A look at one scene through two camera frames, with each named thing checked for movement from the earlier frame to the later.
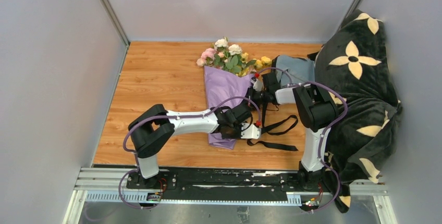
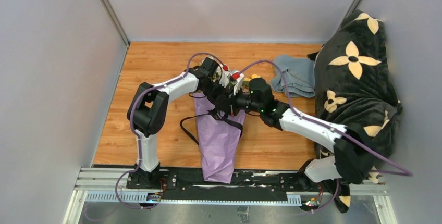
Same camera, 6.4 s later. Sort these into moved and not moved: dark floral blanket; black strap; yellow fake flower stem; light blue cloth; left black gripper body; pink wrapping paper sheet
Moved: pink wrapping paper sheet; left black gripper body; black strap; yellow fake flower stem
Not moved: light blue cloth; dark floral blanket
